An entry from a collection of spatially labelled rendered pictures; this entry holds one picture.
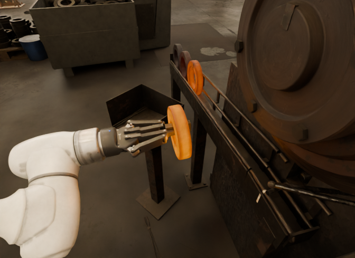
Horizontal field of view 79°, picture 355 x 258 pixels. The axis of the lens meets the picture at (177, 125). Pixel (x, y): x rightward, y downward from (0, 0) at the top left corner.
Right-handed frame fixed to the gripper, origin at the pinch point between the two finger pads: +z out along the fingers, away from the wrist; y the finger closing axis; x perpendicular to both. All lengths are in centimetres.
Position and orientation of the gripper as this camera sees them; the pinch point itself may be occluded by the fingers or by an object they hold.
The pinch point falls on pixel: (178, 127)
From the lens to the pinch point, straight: 59.6
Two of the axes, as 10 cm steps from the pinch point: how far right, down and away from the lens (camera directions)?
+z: 9.7, -2.0, 1.5
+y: 2.4, 6.3, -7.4
